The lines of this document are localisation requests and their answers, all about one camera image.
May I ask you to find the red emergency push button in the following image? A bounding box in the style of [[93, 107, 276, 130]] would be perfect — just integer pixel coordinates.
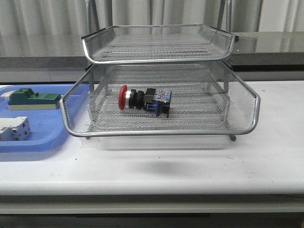
[[118, 85, 172, 118]]

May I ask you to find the mesh tray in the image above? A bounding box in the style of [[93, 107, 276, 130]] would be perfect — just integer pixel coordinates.
[[81, 24, 236, 64], [60, 61, 260, 137]]

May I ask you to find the blue plastic tray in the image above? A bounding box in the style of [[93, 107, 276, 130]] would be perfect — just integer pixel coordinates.
[[0, 84, 73, 153]]

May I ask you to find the grey stone counter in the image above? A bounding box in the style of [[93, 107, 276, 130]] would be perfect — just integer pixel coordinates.
[[0, 32, 304, 71]]

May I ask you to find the green terminal block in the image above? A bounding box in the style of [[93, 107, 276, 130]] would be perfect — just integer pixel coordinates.
[[0, 88, 61, 111]]

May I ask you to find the white circuit breaker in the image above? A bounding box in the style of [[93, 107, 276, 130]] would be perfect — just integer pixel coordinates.
[[0, 116, 31, 141]]

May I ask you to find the silver rack frame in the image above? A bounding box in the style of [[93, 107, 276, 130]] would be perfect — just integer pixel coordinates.
[[85, 0, 237, 142]]

